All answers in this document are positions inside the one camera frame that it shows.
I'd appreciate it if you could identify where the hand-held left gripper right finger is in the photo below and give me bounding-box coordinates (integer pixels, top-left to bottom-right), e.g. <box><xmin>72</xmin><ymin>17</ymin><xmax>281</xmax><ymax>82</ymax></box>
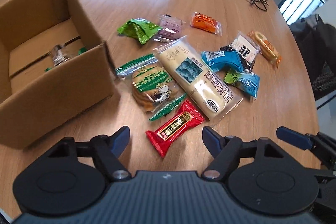
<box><xmin>202</xmin><ymin>126</ymin><xmax>285</xmax><ymax>180</ymax></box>

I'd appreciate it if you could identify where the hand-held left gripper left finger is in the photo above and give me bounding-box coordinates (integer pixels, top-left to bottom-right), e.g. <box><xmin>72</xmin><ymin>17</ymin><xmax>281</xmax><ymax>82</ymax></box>
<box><xmin>49</xmin><ymin>126</ymin><xmax>132</xmax><ymax>180</ymax></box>

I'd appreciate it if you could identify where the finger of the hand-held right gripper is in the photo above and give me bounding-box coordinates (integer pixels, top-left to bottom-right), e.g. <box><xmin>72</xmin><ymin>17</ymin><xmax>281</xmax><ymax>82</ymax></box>
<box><xmin>276</xmin><ymin>126</ymin><xmax>336</xmax><ymax>170</ymax></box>

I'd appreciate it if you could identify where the green and white cracker packet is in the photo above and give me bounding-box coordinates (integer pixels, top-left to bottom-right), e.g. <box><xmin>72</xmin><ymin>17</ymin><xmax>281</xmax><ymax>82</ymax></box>
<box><xmin>115</xmin><ymin>53</ymin><xmax>188</xmax><ymax>122</ymax></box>

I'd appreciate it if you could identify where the long white cake packet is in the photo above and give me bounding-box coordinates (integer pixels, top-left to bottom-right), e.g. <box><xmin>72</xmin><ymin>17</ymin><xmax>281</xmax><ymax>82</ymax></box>
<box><xmin>153</xmin><ymin>35</ymin><xmax>244</xmax><ymax>123</ymax></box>

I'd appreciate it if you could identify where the blue and green snack packet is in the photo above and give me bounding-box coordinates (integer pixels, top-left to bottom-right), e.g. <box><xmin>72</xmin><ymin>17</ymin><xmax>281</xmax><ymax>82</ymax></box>
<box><xmin>223</xmin><ymin>68</ymin><xmax>260</xmax><ymax>99</ymax></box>

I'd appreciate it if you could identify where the brown cardboard box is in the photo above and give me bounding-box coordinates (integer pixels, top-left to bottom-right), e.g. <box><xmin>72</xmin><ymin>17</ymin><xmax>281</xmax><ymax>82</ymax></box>
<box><xmin>0</xmin><ymin>0</ymin><xmax>115</xmax><ymax>150</ymax></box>

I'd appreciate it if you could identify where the orange rice cracker packet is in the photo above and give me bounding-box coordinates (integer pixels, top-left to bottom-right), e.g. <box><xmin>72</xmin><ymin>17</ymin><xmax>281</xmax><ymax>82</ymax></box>
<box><xmin>247</xmin><ymin>30</ymin><xmax>282</xmax><ymax>68</ymax></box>

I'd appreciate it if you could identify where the red snack packet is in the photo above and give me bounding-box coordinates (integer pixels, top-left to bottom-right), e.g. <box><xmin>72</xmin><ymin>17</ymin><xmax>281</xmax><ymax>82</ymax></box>
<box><xmin>145</xmin><ymin>99</ymin><xmax>206</xmax><ymax>159</ymax></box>

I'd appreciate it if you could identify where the black mesh office chair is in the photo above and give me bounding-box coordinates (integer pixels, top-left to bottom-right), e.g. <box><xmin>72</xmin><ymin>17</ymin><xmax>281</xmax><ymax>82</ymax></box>
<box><xmin>311</xmin><ymin>56</ymin><xmax>336</xmax><ymax>109</ymax></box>

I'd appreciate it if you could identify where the black and white snack packet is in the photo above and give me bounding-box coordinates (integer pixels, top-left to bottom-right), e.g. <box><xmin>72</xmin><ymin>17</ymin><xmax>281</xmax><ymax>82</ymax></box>
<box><xmin>220</xmin><ymin>32</ymin><xmax>261</xmax><ymax>71</ymax></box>

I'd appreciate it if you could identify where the clear plastic packet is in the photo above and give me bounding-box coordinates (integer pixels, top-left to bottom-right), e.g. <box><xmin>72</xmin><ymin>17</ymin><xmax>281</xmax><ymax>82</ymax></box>
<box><xmin>50</xmin><ymin>45</ymin><xmax>73</xmax><ymax>67</ymax></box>

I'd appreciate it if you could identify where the dark grey cloth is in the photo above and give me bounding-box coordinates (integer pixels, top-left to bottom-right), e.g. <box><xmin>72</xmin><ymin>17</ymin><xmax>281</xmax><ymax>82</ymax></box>
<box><xmin>289</xmin><ymin>13</ymin><xmax>336</xmax><ymax>67</ymax></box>

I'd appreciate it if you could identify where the orange dotted snack packet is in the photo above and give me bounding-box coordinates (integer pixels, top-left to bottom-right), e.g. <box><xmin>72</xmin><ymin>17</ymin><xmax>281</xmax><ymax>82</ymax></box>
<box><xmin>190</xmin><ymin>12</ymin><xmax>223</xmax><ymax>36</ymax></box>

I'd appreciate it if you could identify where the purple snack packet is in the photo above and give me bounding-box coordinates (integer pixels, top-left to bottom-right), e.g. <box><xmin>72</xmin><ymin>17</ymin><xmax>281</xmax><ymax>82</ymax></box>
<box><xmin>155</xmin><ymin>14</ymin><xmax>186</xmax><ymax>41</ymax></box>

